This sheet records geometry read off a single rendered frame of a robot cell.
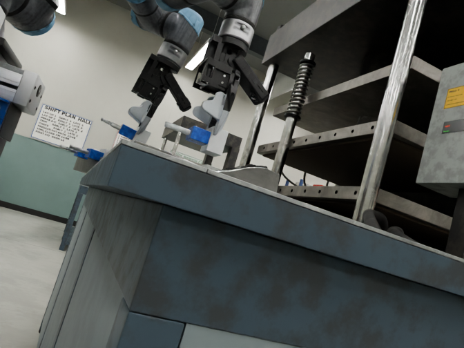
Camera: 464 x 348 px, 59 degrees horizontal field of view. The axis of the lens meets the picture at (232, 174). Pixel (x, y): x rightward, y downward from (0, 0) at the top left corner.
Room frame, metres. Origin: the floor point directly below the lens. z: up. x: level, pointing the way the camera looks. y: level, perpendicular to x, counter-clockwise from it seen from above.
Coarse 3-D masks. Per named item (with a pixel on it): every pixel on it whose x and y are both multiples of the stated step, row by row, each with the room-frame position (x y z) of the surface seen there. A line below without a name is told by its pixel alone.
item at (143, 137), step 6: (102, 120) 1.07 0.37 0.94; (114, 126) 1.08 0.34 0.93; (120, 126) 1.08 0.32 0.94; (126, 126) 1.07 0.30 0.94; (120, 132) 1.07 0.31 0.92; (126, 132) 1.07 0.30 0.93; (132, 132) 1.08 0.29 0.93; (144, 132) 1.08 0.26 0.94; (132, 138) 1.08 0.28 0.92; (138, 138) 1.08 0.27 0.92; (144, 138) 1.09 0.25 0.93
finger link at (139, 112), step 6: (144, 102) 1.06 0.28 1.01; (150, 102) 1.06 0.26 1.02; (132, 108) 1.05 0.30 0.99; (138, 108) 1.05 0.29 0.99; (144, 108) 1.06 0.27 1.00; (132, 114) 1.05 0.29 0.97; (138, 114) 1.06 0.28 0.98; (144, 114) 1.06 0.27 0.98; (138, 120) 1.06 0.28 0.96; (144, 120) 1.06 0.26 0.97; (150, 120) 1.06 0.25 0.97; (144, 126) 1.06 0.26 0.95; (138, 132) 1.07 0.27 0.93
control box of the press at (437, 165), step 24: (456, 72) 1.21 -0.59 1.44; (456, 96) 1.19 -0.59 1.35; (432, 120) 1.26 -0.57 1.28; (456, 120) 1.17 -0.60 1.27; (432, 144) 1.24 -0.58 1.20; (456, 144) 1.16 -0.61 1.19; (432, 168) 1.22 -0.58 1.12; (456, 168) 1.14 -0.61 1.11; (456, 192) 1.23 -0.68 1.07; (456, 216) 1.16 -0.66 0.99; (456, 240) 1.15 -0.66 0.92
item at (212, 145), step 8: (176, 128) 0.84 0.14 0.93; (184, 128) 0.85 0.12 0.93; (192, 128) 0.84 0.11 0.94; (200, 128) 0.84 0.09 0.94; (208, 128) 0.88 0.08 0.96; (192, 136) 0.84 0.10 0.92; (200, 136) 0.84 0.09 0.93; (208, 136) 0.85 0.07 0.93; (216, 136) 0.85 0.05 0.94; (224, 136) 0.85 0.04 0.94; (200, 144) 0.87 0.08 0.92; (208, 144) 0.85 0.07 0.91; (216, 144) 0.85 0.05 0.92; (224, 144) 0.86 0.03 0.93; (208, 152) 0.87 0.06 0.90; (216, 152) 0.85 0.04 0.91
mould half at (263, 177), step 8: (144, 144) 0.93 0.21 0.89; (168, 152) 0.95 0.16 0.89; (240, 168) 1.04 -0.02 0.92; (248, 168) 1.01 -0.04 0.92; (256, 168) 1.02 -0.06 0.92; (264, 168) 1.03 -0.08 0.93; (232, 176) 1.00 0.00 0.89; (240, 176) 1.01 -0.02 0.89; (248, 176) 1.02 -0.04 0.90; (256, 176) 1.02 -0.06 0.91; (264, 176) 1.03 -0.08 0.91; (272, 176) 1.04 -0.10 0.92; (256, 184) 1.03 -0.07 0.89; (264, 184) 1.03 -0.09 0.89; (272, 184) 1.04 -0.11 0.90
